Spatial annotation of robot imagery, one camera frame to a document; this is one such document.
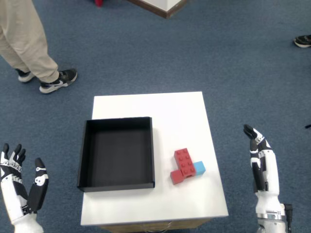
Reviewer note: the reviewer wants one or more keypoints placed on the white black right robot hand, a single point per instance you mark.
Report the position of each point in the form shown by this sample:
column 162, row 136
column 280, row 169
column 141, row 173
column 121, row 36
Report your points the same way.
column 269, row 167

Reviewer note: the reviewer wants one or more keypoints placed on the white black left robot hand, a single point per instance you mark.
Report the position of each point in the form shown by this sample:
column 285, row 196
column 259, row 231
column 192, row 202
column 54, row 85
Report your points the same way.
column 12, row 194

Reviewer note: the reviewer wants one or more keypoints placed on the blue cube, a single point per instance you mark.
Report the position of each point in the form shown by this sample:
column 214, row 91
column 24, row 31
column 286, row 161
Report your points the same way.
column 199, row 168

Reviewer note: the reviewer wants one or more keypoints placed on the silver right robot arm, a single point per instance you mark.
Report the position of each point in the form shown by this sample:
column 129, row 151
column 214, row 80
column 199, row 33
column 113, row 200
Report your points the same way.
column 271, row 222

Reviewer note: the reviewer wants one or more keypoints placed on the red cube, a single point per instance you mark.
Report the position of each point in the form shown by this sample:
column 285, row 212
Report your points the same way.
column 177, row 177

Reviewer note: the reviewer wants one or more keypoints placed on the black open box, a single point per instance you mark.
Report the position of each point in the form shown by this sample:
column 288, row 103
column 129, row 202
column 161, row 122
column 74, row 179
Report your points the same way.
column 119, row 155

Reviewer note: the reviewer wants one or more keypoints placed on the red studded building brick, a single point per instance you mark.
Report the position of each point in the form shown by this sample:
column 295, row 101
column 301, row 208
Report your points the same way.
column 184, row 160

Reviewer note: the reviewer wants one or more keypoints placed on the black sneaker with white sole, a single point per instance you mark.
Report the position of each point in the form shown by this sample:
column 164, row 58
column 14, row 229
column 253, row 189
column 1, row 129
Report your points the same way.
column 303, row 41

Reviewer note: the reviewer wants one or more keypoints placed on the beige trousers of person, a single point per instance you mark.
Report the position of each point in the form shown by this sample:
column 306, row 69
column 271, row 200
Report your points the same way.
column 24, row 36

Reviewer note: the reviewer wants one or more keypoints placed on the white plinth with brown base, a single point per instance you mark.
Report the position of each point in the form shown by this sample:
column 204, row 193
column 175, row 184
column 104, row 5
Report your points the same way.
column 167, row 6

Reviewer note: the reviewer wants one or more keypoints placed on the red object on floor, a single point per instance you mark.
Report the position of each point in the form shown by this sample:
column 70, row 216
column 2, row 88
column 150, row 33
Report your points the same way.
column 99, row 2

